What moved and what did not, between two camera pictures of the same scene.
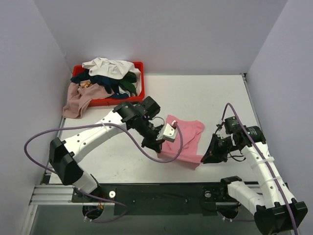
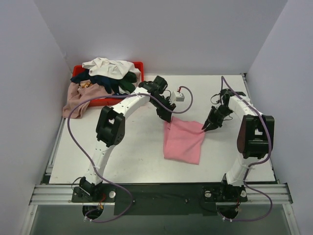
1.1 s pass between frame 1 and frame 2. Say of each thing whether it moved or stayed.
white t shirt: stayed
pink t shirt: moved
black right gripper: moved
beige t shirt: stayed
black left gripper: moved
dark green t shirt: stayed
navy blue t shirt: stayed
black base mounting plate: stayed
